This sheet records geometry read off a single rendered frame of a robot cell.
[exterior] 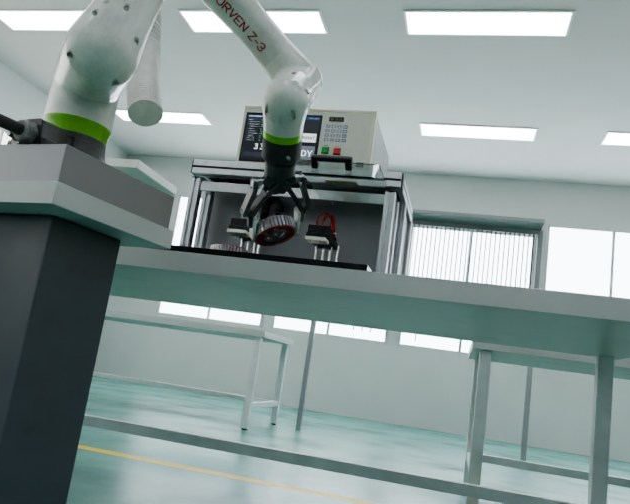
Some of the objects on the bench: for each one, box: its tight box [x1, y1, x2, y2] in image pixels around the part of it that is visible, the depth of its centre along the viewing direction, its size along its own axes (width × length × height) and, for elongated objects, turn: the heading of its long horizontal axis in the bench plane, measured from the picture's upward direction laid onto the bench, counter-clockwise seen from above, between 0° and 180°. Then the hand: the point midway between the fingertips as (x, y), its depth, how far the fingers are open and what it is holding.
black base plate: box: [151, 245, 372, 272], centre depth 178 cm, size 47×64×2 cm
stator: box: [255, 215, 297, 246], centre depth 160 cm, size 11×11×4 cm
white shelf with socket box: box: [105, 157, 177, 195], centre depth 257 cm, size 35×37×46 cm
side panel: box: [394, 203, 412, 275], centre depth 209 cm, size 28×3×32 cm, turn 24°
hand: (274, 229), depth 159 cm, fingers closed on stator, 11 cm apart
